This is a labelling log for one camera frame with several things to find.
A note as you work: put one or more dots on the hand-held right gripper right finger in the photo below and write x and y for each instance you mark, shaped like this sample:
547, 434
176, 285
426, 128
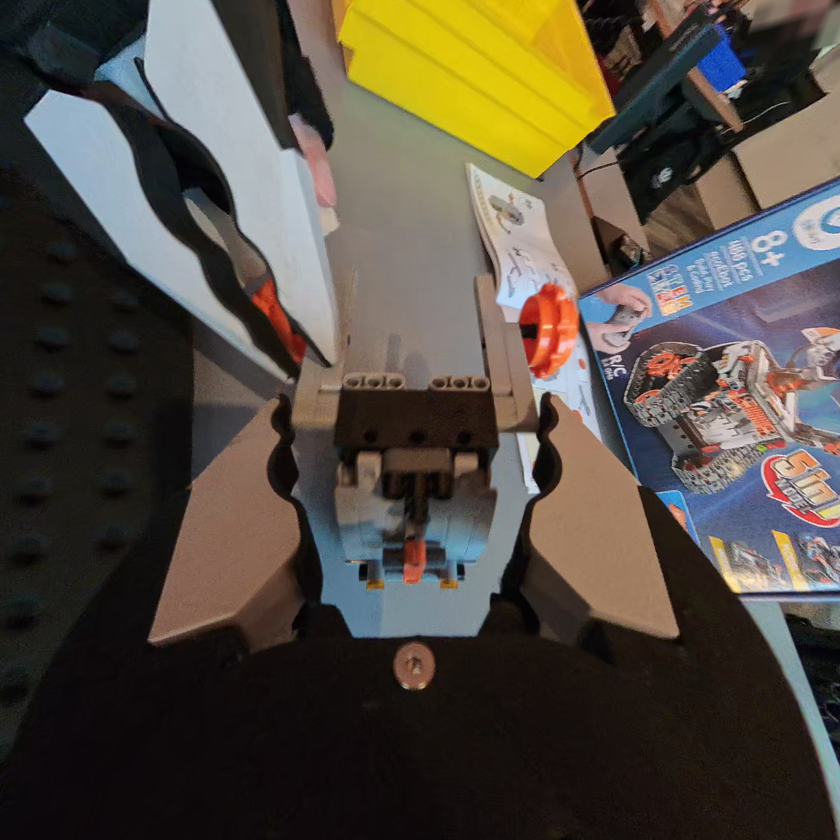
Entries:
604, 538

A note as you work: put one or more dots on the black monitor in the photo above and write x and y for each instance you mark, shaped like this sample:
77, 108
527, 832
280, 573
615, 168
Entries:
656, 72

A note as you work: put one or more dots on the orange wheel grey beam leg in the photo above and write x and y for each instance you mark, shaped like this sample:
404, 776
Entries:
551, 328

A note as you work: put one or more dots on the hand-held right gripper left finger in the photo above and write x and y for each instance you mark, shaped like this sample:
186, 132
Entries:
223, 544

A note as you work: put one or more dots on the grey desk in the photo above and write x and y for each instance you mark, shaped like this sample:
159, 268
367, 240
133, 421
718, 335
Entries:
407, 249

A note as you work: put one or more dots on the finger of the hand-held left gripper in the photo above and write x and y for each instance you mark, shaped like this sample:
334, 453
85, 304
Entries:
249, 131
118, 177

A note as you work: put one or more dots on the white instruction booklet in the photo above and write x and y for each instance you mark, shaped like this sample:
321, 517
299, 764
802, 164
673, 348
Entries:
518, 223

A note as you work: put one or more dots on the person's left hand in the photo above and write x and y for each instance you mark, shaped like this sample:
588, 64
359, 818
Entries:
315, 164

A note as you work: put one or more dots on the yellow plastic bin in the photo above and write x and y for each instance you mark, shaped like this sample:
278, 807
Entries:
472, 79

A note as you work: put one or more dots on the dark perforated panel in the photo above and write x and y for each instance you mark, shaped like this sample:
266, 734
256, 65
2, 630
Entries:
65, 394

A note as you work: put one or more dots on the small black blue box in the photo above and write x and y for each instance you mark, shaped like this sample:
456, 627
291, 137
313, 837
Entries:
627, 253

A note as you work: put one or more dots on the blue robot kit box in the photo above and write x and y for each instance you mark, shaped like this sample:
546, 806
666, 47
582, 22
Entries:
722, 394

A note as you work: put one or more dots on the blue storage crate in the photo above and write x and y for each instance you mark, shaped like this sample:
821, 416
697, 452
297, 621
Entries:
722, 56

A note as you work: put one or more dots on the grey toy robot model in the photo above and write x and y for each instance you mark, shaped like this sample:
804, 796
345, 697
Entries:
413, 413

